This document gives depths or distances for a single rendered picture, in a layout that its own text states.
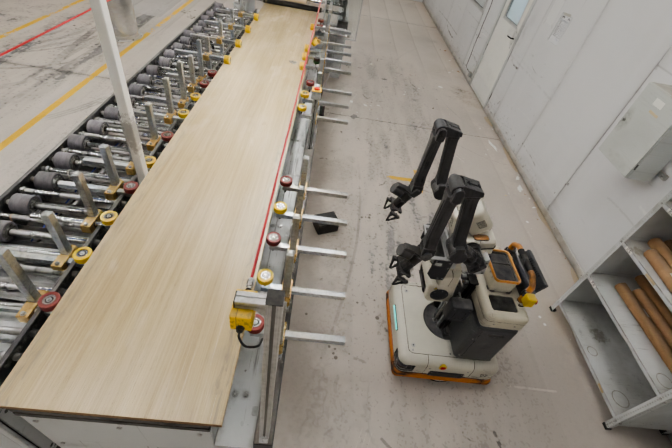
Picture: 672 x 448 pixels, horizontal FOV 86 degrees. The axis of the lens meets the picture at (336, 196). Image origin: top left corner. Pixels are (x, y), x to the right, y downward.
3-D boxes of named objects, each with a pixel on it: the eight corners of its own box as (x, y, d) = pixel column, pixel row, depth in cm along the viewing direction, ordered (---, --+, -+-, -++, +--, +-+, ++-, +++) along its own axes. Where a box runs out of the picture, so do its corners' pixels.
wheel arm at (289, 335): (343, 339, 170) (345, 335, 167) (343, 346, 167) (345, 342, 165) (251, 329, 167) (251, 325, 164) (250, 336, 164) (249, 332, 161)
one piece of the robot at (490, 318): (464, 298, 276) (517, 224, 221) (483, 371, 235) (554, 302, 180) (422, 293, 273) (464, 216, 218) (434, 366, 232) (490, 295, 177)
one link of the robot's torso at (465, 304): (451, 286, 233) (466, 263, 217) (461, 327, 212) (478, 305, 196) (411, 281, 231) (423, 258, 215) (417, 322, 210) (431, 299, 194)
